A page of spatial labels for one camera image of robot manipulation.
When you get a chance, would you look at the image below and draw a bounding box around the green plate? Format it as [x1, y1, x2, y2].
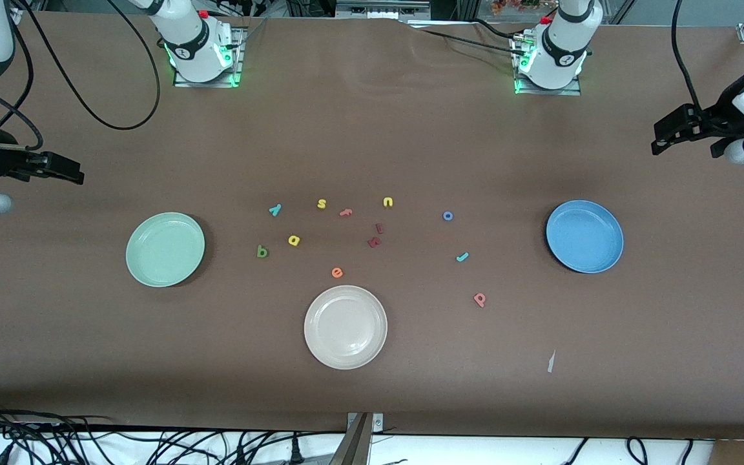
[125, 212, 206, 288]

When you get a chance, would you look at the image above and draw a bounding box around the blue plate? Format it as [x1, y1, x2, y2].
[545, 200, 625, 274]

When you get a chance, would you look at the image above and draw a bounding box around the orange flower decoration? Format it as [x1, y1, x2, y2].
[490, 0, 557, 16]

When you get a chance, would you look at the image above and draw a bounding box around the brown table cover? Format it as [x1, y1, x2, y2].
[0, 10, 744, 441]

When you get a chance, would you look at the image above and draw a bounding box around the grey box behind table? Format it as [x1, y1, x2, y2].
[335, 0, 432, 19]

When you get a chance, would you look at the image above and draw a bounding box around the beige plate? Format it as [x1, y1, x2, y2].
[304, 285, 389, 370]

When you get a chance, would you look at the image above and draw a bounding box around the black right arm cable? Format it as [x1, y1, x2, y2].
[0, 0, 161, 152]

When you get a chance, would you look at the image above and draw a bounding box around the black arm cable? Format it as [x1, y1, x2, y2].
[670, 0, 703, 112]
[0, 0, 161, 152]

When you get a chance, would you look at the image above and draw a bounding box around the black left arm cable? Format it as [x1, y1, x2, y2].
[670, 0, 703, 112]

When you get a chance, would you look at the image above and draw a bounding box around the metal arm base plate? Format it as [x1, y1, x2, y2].
[513, 36, 583, 97]
[173, 26, 244, 88]

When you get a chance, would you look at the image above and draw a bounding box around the thin black base cable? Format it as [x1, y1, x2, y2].
[411, 18, 528, 56]

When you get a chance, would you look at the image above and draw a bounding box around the metal table bracket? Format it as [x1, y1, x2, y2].
[346, 412, 384, 432]

